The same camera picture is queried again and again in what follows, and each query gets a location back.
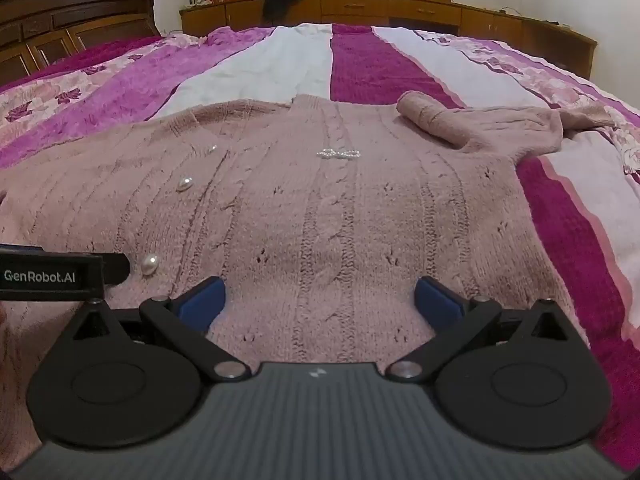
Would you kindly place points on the long wooden cabinet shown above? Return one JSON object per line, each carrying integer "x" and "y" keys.
{"x": 430, "y": 12}

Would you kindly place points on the dark wooden headboard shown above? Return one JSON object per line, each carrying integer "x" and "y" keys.
{"x": 55, "y": 25}

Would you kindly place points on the magenta striped floral blanket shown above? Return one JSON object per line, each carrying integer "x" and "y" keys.
{"x": 360, "y": 60}

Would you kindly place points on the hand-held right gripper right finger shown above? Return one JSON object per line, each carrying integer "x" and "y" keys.
{"x": 437, "y": 302}

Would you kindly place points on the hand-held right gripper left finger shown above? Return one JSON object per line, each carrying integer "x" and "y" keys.
{"x": 200, "y": 302}

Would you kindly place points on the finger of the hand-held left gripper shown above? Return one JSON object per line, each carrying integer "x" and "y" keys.
{"x": 116, "y": 268}

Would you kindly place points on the pink knitted sweater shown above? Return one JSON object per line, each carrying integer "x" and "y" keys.
{"x": 325, "y": 210}

